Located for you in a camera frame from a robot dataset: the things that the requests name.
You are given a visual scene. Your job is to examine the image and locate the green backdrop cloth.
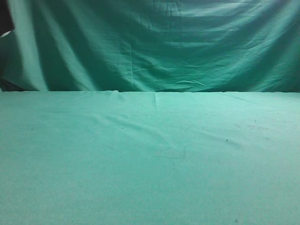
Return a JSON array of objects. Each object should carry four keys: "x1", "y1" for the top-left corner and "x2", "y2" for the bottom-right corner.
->
[{"x1": 0, "y1": 0, "x2": 300, "y2": 92}]

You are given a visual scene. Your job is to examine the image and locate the green table cloth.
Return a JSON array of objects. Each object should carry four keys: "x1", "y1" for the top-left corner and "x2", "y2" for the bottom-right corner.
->
[{"x1": 0, "y1": 91, "x2": 300, "y2": 225}]

